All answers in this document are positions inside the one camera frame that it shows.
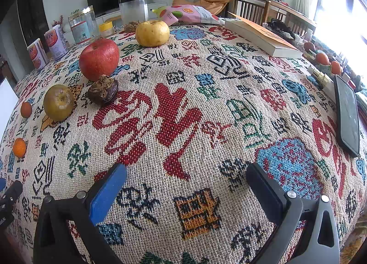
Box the glass jar gold lid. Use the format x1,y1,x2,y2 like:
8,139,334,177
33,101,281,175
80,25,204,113
68,6,101,46

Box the black bag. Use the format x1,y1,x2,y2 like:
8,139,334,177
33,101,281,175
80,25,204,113
263,19,296,41

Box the white cardboard box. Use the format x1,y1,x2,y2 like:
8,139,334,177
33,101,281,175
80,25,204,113
0,78,19,138

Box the wooden slatted side table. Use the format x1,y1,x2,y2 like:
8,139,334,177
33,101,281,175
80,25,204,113
234,0,317,36

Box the dark glass display cabinet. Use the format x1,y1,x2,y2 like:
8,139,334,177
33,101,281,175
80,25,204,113
0,0,50,52

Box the red label can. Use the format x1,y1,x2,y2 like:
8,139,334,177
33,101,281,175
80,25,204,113
27,38,48,71

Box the green brown pear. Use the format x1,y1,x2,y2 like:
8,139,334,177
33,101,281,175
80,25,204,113
43,84,75,122

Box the yellow apple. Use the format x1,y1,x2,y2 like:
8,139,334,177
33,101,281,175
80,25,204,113
135,20,170,48

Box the black smartphone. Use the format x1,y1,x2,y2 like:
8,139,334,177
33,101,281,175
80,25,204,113
333,75,361,158

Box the bright orange tangerine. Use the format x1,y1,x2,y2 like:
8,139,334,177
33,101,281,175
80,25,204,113
13,138,27,158

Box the brown dried food pile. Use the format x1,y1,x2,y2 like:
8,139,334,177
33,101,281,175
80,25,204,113
123,21,142,33

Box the pink snack bag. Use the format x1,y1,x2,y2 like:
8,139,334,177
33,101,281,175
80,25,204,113
152,4,225,26

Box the printed woven tablecloth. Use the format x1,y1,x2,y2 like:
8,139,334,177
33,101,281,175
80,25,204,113
0,17,367,264

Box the small wooden bench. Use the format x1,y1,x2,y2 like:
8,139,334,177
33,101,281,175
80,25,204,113
105,16,122,28

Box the clear container black lid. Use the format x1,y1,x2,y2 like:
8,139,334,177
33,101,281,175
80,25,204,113
118,0,149,31

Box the dark red tangerine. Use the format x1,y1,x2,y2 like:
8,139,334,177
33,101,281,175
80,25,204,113
20,101,32,118

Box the dark brown mangosteen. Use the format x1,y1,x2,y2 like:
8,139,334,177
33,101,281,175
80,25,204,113
87,75,119,106

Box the purple label can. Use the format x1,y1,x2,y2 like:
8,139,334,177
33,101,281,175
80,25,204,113
44,24,69,61

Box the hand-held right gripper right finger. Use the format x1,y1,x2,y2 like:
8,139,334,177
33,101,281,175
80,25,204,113
246,162,341,264

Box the dark framed window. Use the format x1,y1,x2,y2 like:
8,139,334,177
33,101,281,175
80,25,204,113
315,0,367,61

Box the small yellow lid jar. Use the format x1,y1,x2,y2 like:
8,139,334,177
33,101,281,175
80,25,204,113
99,21,115,38

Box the orange fruit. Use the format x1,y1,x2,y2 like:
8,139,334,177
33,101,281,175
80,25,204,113
330,60,343,75
315,52,330,66

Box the orange cover book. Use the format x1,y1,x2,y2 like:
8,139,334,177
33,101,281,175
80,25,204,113
224,11,304,58

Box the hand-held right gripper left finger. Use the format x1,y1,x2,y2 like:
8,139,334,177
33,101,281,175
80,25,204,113
32,163,127,264

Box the small gold boxes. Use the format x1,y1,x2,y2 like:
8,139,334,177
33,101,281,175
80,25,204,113
311,66,334,89

